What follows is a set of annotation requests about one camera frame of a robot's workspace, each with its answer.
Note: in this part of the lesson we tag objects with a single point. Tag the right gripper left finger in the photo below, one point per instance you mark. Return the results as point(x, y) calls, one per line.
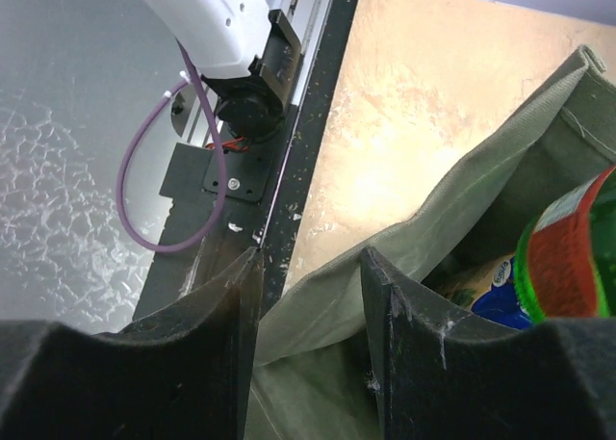
point(182, 372)

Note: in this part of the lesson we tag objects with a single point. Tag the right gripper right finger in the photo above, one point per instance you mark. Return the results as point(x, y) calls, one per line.
point(443, 372)

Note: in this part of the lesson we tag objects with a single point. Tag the blue juice carton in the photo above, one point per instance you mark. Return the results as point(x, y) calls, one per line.
point(489, 292)

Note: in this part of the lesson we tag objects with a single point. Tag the green canvas bag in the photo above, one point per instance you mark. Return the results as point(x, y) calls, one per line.
point(312, 376)

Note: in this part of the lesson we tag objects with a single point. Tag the orange juice plastic bottle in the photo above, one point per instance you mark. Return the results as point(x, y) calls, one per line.
point(565, 259)

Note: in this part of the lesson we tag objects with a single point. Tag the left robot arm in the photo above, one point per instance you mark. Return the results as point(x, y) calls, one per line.
point(247, 53)

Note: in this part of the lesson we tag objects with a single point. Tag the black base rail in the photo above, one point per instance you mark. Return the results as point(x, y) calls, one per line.
point(266, 188)

